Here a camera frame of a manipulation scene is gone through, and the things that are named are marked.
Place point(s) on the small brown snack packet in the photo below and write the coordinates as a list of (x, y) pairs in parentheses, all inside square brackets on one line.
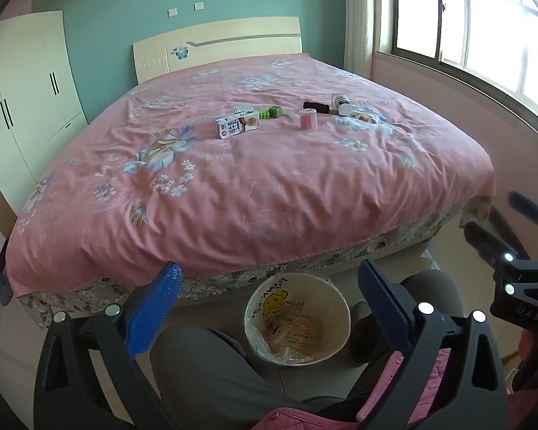
[(366, 118)]

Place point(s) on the small white box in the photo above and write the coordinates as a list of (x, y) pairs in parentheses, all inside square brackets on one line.
[(243, 109)]

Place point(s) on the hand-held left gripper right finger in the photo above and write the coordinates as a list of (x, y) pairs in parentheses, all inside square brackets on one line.
[(385, 300)]

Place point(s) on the green building block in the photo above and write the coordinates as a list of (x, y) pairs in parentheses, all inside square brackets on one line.
[(262, 114)]

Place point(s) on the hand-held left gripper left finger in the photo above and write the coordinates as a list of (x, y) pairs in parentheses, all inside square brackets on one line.
[(161, 304)]

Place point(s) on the grey floral bed skirt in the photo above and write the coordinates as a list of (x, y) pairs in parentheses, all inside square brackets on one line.
[(260, 275)]

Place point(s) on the cream waste bin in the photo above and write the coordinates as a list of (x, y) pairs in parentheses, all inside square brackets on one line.
[(305, 289)]

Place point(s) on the pink quilted cushion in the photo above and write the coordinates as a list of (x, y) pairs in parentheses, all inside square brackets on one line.
[(314, 419)]

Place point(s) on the white bottle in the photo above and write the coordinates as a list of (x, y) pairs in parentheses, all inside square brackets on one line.
[(342, 104)]

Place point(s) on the cream curtain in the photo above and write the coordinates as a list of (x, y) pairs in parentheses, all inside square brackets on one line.
[(358, 13)]

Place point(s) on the white brown milk carton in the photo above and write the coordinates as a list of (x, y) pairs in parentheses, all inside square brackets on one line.
[(233, 126)]

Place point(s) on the orange printed packet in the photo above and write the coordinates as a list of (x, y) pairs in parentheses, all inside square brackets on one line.
[(296, 329)]

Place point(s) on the cream bed base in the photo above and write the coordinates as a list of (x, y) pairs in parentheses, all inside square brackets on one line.
[(385, 257)]

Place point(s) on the cream wardrobe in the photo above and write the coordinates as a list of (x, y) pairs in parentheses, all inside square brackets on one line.
[(27, 89)]

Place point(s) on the black cylinder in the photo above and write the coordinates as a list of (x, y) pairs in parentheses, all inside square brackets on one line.
[(316, 107)]

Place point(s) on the cream wooden headboard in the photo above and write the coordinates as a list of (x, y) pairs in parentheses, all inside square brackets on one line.
[(224, 49)]

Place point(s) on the red block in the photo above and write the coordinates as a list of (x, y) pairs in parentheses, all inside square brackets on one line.
[(308, 120)]

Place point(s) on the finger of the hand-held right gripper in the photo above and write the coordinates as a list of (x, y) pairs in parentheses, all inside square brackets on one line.
[(486, 239), (531, 208)]

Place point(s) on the clear plastic wrapper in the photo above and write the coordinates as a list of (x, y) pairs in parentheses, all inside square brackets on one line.
[(347, 121)]

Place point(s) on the green cube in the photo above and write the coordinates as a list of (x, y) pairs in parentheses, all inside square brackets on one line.
[(275, 111)]

